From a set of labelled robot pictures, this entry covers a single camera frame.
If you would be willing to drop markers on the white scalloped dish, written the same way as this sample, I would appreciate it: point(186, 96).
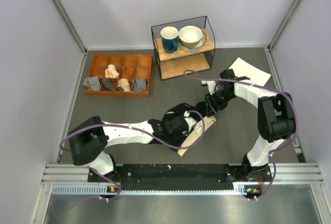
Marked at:
point(198, 47)

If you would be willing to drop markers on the aluminium frame rail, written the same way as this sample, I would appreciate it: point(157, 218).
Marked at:
point(284, 173)

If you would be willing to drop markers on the white square plate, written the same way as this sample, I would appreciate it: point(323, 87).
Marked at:
point(242, 68)

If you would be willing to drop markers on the blue ceramic mug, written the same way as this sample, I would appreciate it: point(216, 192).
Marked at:
point(169, 38)

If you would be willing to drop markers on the black wire wooden shelf rack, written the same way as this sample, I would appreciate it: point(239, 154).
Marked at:
point(198, 56)

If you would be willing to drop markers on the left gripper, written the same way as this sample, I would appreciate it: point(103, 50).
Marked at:
point(182, 135)

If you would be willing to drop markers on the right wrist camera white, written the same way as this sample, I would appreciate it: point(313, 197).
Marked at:
point(209, 84)

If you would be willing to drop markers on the black underwear cream waistband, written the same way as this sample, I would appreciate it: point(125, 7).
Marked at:
point(198, 112)

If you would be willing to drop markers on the wooden compartment organizer tray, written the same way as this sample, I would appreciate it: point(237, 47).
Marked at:
point(142, 62)

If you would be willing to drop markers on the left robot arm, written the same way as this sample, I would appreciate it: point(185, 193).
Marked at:
point(88, 140)

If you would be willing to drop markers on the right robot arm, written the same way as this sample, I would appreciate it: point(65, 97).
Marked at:
point(276, 120)

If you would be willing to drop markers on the grey striped rolled cloth left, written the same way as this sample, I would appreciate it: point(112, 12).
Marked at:
point(92, 83)

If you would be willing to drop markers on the cream rolled cloth lower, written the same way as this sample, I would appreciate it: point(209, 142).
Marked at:
point(123, 85)

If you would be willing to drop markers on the cream rolled cloth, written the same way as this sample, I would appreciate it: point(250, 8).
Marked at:
point(111, 72)
point(123, 85)

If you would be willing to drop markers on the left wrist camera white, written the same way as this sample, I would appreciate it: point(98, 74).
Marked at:
point(190, 121)

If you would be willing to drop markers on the dark grey rolled cloth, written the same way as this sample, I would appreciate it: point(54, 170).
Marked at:
point(108, 84)

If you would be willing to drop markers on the blue striped rolled cloth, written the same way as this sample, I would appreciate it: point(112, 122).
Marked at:
point(139, 85)

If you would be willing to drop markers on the cream ceramic bowl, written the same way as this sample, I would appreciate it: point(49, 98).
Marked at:
point(190, 36)

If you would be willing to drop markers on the cream rolled cloth upper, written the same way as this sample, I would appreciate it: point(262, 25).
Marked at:
point(111, 72)

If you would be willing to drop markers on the orange rolled cloth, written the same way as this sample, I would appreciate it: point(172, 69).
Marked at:
point(128, 72)

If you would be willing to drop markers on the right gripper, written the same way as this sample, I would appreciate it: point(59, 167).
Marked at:
point(213, 106)

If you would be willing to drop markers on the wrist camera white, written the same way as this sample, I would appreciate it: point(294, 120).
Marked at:
point(209, 84)
point(190, 121)

